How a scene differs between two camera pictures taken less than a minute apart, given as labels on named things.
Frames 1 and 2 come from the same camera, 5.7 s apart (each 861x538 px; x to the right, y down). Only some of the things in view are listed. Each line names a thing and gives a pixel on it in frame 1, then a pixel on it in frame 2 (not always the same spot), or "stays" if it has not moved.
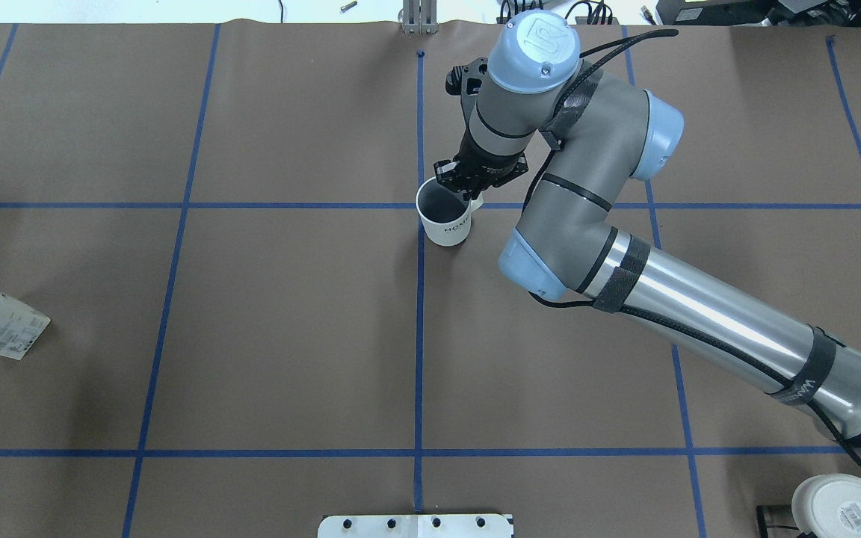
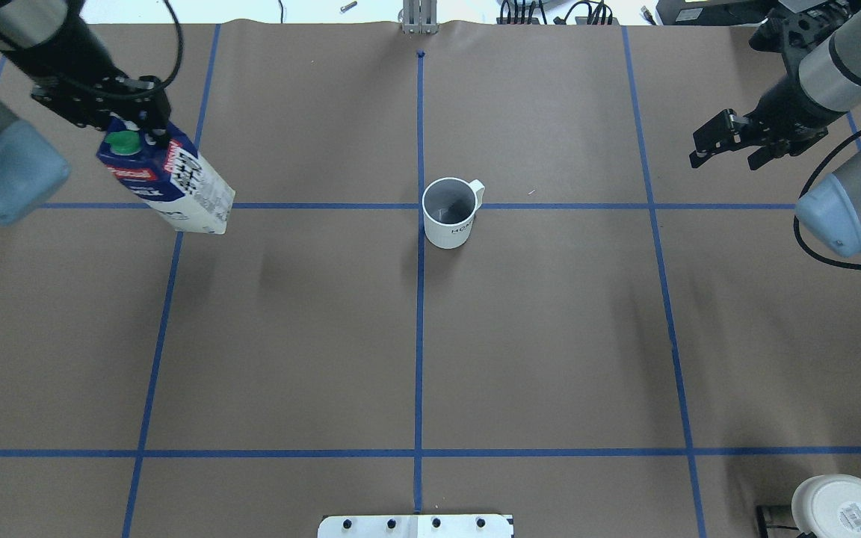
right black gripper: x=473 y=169 to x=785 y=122
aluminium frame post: x=420 y=16 stays
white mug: x=445 y=214 stays
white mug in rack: x=839 y=505 stays
